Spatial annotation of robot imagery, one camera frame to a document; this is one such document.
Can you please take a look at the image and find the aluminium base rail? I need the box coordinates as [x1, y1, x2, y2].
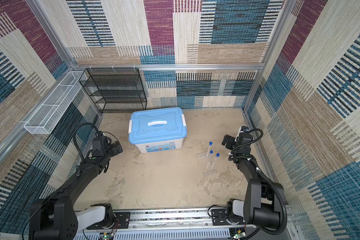
[73, 207, 299, 240]

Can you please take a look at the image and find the white wire wall basket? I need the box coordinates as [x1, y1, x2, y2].
[24, 71, 83, 135]

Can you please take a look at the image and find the blue plastic lid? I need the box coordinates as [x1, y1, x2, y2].
[128, 107, 187, 145]

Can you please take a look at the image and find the clear test tube rack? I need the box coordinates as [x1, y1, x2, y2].
[196, 151, 220, 177]

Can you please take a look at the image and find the white plastic bin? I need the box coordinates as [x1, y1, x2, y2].
[135, 138, 184, 154]

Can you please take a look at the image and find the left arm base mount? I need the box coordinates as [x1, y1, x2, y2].
[87, 212, 131, 230]

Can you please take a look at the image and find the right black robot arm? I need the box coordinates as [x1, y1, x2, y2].
[222, 126, 288, 235]

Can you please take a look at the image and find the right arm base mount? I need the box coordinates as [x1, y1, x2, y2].
[207, 206, 246, 226]

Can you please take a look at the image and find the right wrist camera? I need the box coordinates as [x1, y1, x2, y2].
[237, 126, 249, 137]

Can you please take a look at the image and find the black wire shelf rack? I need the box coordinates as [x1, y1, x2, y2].
[79, 68, 147, 114]

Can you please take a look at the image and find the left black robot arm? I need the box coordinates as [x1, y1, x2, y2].
[23, 123, 123, 240]

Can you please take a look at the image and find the blue-capped test tube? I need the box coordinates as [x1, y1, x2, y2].
[211, 153, 220, 171]
[206, 142, 213, 158]
[205, 154, 213, 173]

